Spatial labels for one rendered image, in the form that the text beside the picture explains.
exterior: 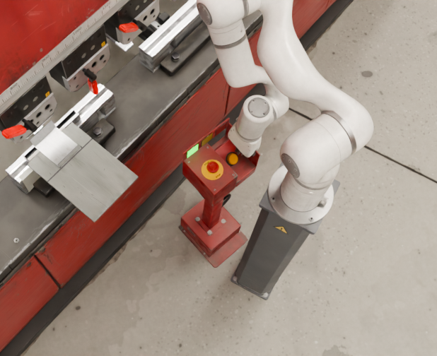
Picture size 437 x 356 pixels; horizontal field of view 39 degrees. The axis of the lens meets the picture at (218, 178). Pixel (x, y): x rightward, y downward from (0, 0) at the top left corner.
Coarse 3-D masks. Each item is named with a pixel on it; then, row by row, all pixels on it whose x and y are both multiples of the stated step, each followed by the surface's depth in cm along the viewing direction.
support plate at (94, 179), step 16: (80, 144) 181; (96, 144) 181; (32, 160) 178; (48, 160) 179; (80, 160) 179; (96, 160) 180; (112, 160) 180; (48, 176) 177; (64, 176) 177; (80, 176) 177; (96, 176) 178; (112, 176) 178; (128, 176) 178; (64, 192) 175; (80, 192) 176; (96, 192) 176; (112, 192) 176; (80, 208) 174; (96, 208) 174
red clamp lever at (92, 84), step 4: (84, 68) 163; (84, 72) 162; (88, 72) 162; (92, 72) 162; (88, 76) 162; (92, 76) 161; (96, 76) 162; (88, 80) 165; (92, 80) 162; (88, 84) 166; (92, 84) 165; (96, 84) 166; (92, 88) 167; (96, 88) 168; (92, 92) 169; (96, 92) 169
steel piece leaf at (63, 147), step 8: (56, 128) 182; (48, 136) 181; (56, 136) 181; (64, 136) 181; (40, 144) 180; (48, 144) 180; (56, 144) 180; (64, 144) 181; (72, 144) 181; (48, 152) 179; (56, 152) 179; (64, 152) 180; (72, 152) 178; (56, 160) 178; (64, 160) 178
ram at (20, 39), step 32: (0, 0) 120; (32, 0) 128; (64, 0) 137; (96, 0) 147; (128, 0) 159; (0, 32) 126; (32, 32) 135; (64, 32) 145; (0, 64) 133; (32, 64) 143
